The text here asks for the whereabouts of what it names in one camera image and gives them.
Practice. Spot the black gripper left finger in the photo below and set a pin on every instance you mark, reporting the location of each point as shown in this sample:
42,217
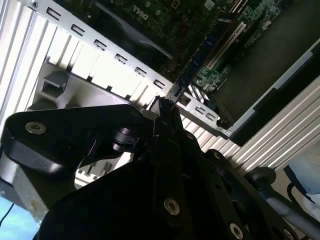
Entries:
62,135

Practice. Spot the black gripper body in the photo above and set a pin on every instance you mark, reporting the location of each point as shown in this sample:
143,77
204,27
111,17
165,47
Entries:
105,212

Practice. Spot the blue RAM stick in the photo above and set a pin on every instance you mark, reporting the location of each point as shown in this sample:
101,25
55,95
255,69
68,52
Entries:
197,60

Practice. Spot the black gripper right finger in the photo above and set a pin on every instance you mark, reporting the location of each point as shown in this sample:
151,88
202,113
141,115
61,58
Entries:
225,187

